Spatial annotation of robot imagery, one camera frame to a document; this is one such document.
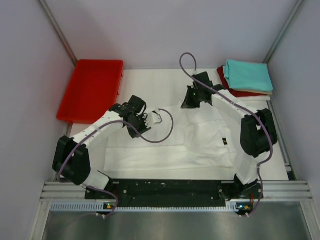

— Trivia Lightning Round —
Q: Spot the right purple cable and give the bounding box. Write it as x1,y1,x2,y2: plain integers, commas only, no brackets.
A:
179,52,273,218

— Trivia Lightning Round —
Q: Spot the beige folded t shirt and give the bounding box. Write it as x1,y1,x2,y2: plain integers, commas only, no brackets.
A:
233,89,273,95

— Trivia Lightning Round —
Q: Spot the red plastic tray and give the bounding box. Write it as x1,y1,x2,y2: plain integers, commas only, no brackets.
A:
56,59,124,124

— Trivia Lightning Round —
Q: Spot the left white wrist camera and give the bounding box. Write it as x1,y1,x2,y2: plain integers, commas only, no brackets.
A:
145,108,163,126

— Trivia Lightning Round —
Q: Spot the aluminium frame rail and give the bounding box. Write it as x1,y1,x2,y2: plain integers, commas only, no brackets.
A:
30,180,313,240

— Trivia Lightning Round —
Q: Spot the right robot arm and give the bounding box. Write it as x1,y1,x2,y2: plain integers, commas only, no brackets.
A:
181,72,278,200

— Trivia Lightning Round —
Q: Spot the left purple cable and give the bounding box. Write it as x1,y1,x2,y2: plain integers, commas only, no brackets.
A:
56,108,175,221

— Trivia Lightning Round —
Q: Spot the grey cable duct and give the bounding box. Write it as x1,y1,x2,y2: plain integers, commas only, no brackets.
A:
50,202,239,213

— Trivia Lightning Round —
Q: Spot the purple cable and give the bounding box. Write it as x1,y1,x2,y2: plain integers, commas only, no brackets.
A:
56,108,175,221
179,52,273,218

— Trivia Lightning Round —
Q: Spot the teal folded t shirt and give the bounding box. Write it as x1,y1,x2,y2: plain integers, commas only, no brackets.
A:
222,59,274,92

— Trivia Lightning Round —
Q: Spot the red folded t shirt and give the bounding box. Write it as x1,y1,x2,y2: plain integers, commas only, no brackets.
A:
216,65,263,99

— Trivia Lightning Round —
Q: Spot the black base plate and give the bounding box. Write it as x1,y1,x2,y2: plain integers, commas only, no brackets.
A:
84,178,261,208

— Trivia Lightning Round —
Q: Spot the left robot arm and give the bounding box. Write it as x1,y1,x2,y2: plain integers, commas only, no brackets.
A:
52,95,149,199

